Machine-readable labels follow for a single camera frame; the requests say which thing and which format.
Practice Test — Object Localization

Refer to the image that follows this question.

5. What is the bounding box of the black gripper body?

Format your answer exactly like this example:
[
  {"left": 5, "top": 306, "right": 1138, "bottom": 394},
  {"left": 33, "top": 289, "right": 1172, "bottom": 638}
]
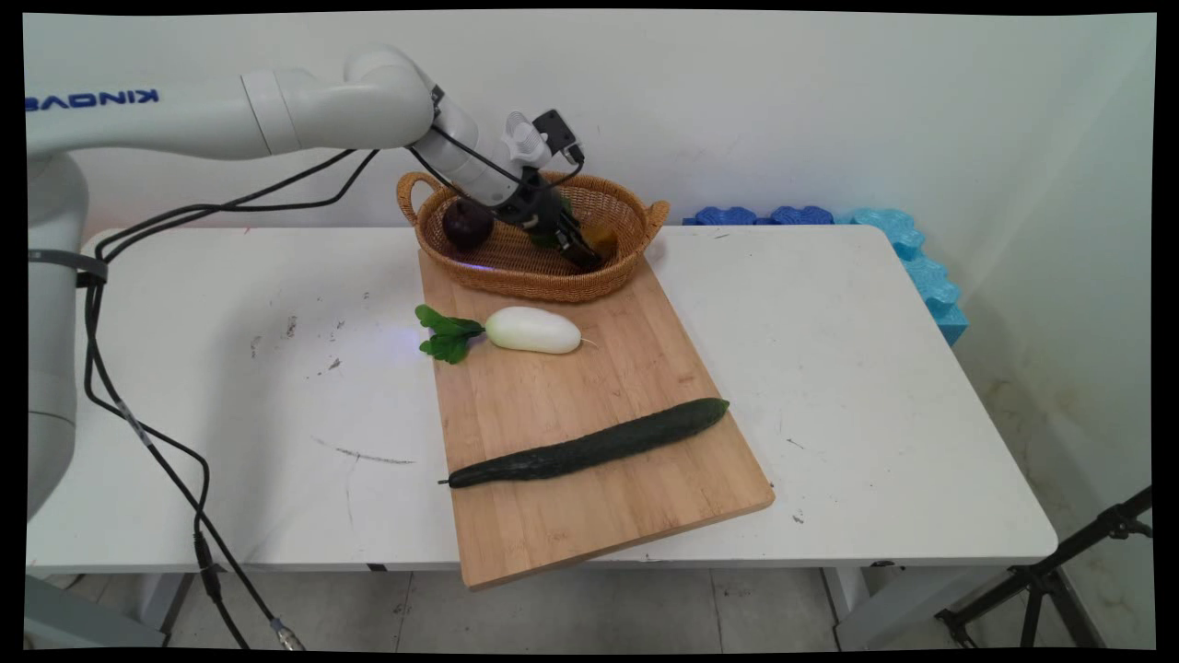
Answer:
[{"left": 497, "top": 168, "right": 570, "bottom": 237}]

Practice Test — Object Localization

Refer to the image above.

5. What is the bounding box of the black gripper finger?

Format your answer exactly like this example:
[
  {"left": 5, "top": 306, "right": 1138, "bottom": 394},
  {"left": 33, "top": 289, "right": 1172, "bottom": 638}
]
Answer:
[
  {"left": 564, "top": 214, "right": 609, "bottom": 262},
  {"left": 551, "top": 225, "right": 601, "bottom": 273}
]

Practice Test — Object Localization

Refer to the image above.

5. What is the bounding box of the dark purple round vegetable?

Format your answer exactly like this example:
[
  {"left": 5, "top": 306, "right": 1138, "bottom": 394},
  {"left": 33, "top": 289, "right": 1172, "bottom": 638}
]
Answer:
[{"left": 441, "top": 198, "right": 496, "bottom": 254}]

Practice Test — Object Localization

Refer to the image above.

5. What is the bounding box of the white radish with green leaves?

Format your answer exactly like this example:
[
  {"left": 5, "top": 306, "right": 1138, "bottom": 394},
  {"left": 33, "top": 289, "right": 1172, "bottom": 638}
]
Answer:
[{"left": 414, "top": 304, "right": 598, "bottom": 366}]

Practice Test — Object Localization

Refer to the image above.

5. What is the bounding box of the blue foam puzzle mat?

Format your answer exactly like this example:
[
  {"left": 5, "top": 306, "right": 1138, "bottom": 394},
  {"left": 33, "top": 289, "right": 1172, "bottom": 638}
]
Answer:
[
  {"left": 768, "top": 204, "right": 837, "bottom": 227},
  {"left": 834, "top": 207, "right": 970, "bottom": 347},
  {"left": 683, "top": 205, "right": 773, "bottom": 227}
]

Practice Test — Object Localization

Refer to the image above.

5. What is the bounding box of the bamboo cutting board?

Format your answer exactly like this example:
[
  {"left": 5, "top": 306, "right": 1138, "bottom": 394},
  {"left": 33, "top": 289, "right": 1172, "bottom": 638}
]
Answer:
[{"left": 417, "top": 249, "right": 776, "bottom": 591}]

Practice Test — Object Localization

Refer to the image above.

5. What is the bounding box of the long dark green cucumber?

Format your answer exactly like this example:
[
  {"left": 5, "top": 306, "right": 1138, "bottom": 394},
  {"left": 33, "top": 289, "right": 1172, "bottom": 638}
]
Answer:
[{"left": 438, "top": 397, "right": 731, "bottom": 490}]

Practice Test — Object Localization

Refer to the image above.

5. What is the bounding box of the white table leg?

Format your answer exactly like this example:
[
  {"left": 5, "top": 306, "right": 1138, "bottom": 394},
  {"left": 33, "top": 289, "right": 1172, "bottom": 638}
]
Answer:
[
  {"left": 823, "top": 564, "right": 1014, "bottom": 652},
  {"left": 138, "top": 571, "right": 196, "bottom": 636}
]

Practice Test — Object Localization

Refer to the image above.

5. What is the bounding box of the woven wicker basket with handles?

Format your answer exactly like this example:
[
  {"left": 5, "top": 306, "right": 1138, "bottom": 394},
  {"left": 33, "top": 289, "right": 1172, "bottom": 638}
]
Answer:
[{"left": 396, "top": 170, "right": 671, "bottom": 305}]

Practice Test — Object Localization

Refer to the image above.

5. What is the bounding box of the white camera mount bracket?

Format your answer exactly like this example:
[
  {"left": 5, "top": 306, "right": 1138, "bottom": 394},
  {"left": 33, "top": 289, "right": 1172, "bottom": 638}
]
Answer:
[{"left": 502, "top": 110, "right": 554, "bottom": 170}]

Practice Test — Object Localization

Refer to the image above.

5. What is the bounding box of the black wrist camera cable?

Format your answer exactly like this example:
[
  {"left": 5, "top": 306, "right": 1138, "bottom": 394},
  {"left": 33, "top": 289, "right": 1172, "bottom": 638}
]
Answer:
[{"left": 405, "top": 87, "right": 587, "bottom": 199}]

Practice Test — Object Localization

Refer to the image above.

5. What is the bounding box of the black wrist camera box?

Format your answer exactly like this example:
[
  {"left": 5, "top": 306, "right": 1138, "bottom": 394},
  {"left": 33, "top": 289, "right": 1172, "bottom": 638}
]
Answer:
[{"left": 531, "top": 109, "right": 585, "bottom": 165}]

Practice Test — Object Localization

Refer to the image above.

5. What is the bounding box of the long black robot cable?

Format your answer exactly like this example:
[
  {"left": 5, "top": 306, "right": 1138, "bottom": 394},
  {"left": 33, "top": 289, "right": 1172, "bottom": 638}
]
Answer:
[{"left": 81, "top": 147, "right": 380, "bottom": 652}]

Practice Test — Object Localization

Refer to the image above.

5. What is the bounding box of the black strap on robot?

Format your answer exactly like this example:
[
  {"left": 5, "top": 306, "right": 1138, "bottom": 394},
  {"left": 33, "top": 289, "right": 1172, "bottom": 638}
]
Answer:
[{"left": 26, "top": 248, "right": 110, "bottom": 288}]

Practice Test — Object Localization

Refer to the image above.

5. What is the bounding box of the black camera tripod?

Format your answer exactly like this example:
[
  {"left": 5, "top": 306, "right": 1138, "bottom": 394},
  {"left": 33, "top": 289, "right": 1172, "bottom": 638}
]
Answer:
[{"left": 934, "top": 485, "right": 1155, "bottom": 651}]

